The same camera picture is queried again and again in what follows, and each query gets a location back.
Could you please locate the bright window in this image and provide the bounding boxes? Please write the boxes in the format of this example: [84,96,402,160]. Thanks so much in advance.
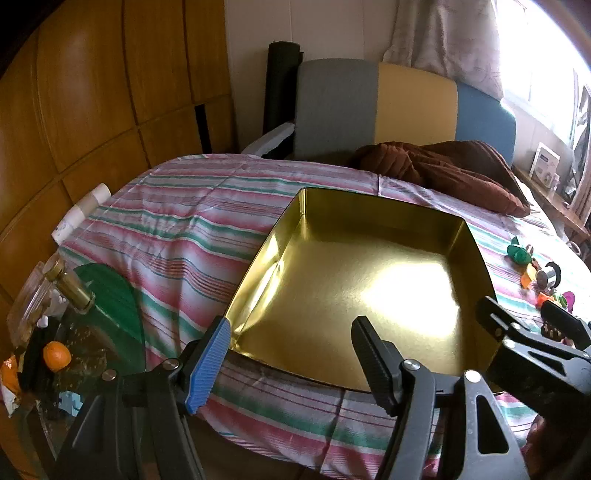
[496,0,591,144]

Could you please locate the green leaf-shaped mat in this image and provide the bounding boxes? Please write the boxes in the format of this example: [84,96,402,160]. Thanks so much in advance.
[71,264,147,370]

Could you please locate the wooden wardrobe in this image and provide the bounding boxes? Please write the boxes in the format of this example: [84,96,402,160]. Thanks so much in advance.
[0,0,237,324]

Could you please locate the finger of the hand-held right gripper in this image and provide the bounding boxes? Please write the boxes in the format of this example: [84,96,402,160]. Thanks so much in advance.
[540,300,591,352]
[475,295,591,416]

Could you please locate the dark foil sheet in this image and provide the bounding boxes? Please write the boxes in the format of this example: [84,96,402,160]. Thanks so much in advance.
[561,85,591,204]

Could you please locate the black rolled mat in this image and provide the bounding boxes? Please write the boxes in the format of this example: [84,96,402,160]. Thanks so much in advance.
[262,41,303,139]

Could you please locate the pink green striped blanket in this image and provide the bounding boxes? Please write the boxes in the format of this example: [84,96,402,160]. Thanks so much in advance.
[58,152,591,478]

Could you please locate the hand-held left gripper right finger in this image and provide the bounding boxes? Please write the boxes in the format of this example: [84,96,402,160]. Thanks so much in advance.
[351,315,532,480]

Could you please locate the grey yellow blue headboard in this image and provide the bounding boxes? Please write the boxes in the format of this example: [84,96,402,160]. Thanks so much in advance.
[293,59,517,165]

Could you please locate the silver and black round object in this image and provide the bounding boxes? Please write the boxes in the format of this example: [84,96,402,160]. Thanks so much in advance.
[536,261,562,285]

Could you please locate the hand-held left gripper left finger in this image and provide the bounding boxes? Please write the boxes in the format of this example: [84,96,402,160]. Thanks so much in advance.
[55,316,232,480]

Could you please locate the white carton box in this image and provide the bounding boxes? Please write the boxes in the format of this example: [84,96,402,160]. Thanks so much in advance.
[531,143,561,188]

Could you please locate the brown quilt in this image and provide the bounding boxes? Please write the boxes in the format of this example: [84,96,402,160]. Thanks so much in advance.
[353,141,531,217]

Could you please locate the orange fruit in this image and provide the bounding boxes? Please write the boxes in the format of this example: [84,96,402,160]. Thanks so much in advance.
[43,342,73,373]

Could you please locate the pale patterned curtain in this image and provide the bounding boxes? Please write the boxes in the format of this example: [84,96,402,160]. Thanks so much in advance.
[382,0,505,100]

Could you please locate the white tube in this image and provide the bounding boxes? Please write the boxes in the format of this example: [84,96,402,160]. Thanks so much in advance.
[52,183,112,245]

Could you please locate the perfume bottle with gold cap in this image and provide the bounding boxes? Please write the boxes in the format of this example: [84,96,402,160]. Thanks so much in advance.
[44,258,96,315]

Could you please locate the white bed rail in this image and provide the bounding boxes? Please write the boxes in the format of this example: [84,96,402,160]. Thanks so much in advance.
[240,122,296,158]

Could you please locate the gold tin box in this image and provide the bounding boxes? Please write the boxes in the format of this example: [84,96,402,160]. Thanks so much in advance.
[224,187,502,393]

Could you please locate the orange white packet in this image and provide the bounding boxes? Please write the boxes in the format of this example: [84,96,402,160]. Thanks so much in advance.
[0,355,25,417]

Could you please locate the glass side table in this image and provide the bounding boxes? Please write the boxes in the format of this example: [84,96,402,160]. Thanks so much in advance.
[0,263,149,480]

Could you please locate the wooden shelf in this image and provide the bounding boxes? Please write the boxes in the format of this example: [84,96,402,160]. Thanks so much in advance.
[512,164,591,243]

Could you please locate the teal green toy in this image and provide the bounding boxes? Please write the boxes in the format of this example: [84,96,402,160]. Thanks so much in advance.
[506,235,534,265]

